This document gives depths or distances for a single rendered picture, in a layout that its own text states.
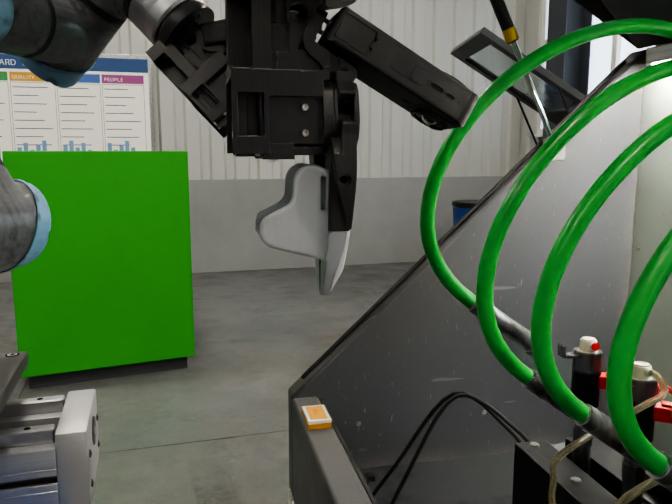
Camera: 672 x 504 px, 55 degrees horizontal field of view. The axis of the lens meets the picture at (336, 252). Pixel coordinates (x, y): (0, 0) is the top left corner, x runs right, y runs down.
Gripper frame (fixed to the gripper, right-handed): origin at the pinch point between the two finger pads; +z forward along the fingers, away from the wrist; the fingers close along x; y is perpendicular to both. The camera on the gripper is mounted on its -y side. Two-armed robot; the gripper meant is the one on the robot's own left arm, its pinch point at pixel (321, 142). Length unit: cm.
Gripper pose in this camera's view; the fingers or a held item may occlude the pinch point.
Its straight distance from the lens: 70.8
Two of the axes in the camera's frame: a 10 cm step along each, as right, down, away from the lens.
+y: -7.2, 6.9, -0.5
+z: 6.9, 7.2, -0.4
